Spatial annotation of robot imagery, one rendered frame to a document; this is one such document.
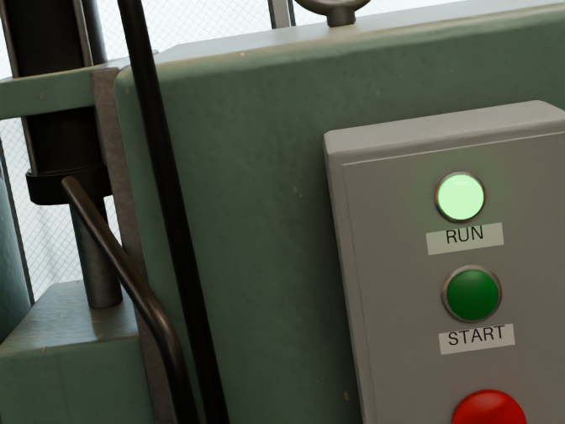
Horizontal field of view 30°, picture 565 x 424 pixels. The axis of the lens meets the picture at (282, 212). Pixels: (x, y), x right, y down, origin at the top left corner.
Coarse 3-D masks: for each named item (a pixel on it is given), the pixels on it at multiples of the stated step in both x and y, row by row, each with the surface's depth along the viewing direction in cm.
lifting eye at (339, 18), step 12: (300, 0) 56; (312, 0) 56; (324, 0) 56; (336, 0) 56; (348, 0) 56; (360, 0) 56; (312, 12) 57; (324, 12) 56; (336, 12) 56; (348, 12) 56; (336, 24) 56; (348, 24) 56
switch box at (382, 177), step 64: (384, 128) 45; (448, 128) 42; (512, 128) 41; (384, 192) 41; (512, 192) 41; (384, 256) 42; (448, 256) 42; (512, 256) 42; (384, 320) 42; (448, 320) 42; (512, 320) 42; (384, 384) 43; (448, 384) 43; (512, 384) 43
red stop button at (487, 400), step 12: (468, 396) 43; (480, 396) 42; (492, 396) 42; (504, 396) 42; (456, 408) 43; (468, 408) 42; (480, 408) 42; (492, 408) 42; (504, 408) 42; (516, 408) 42; (456, 420) 42; (468, 420) 42; (480, 420) 42; (492, 420) 42; (504, 420) 42; (516, 420) 42
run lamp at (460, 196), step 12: (444, 180) 41; (456, 180) 41; (468, 180) 41; (480, 180) 41; (444, 192) 41; (456, 192) 41; (468, 192) 41; (480, 192) 41; (444, 204) 41; (456, 204) 41; (468, 204) 41; (480, 204) 41; (444, 216) 41; (456, 216) 41; (468, 216) 41
